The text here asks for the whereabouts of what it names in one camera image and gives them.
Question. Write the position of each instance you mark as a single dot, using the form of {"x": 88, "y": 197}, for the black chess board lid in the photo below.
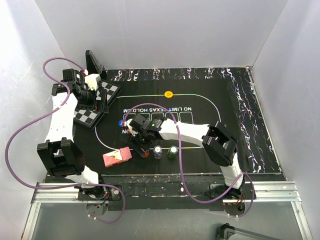
{"x": 93, "y": 66}

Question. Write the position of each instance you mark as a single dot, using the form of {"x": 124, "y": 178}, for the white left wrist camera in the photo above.
{"x": 91, "y": 81}

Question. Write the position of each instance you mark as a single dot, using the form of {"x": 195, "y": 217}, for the red poker chip stack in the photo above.
{"x": 145, "y": 153}

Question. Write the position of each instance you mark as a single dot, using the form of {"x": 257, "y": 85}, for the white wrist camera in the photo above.
{"x": 130, "y": 129}
{"x": 91, "y": 81}

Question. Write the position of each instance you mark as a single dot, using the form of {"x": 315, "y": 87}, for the black case bottom right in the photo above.
{"x": 228, "y": 232}

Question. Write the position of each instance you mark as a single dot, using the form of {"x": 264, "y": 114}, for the blue small blind button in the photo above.
{"x": 121, "y": 123}

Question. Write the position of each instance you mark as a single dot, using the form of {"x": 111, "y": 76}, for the blue poker chip stack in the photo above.
{"x": 157, "y": 152}

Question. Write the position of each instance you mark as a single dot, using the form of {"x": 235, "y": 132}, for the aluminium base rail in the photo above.
{"x": 156, "y": 209}

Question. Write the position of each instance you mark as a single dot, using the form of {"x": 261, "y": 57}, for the yellow big blind button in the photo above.
{"x": 168, "y": 94}

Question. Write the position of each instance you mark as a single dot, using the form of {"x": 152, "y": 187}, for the green poker chip stack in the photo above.
{"x": 172, "y": 152}

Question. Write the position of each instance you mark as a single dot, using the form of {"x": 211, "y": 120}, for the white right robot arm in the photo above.
{"x": 220, "y": 145}

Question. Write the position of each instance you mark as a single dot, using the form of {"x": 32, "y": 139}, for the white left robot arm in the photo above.
{"x": 59, "y": 154}

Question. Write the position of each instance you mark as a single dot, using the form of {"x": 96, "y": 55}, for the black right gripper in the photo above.
{"x": 133, "y": 144}

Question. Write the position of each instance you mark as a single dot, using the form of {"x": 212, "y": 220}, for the black white chess board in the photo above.
{"x": 105, "y": 95}

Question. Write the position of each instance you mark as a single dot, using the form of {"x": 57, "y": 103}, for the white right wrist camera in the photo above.
{"x": 130, "y": 129}

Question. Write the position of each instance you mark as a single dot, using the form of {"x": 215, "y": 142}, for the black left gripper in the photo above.
{"x": 92, "y": 105}

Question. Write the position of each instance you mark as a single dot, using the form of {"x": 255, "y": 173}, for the red playing card box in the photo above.
{"x": 117, "y": 156}

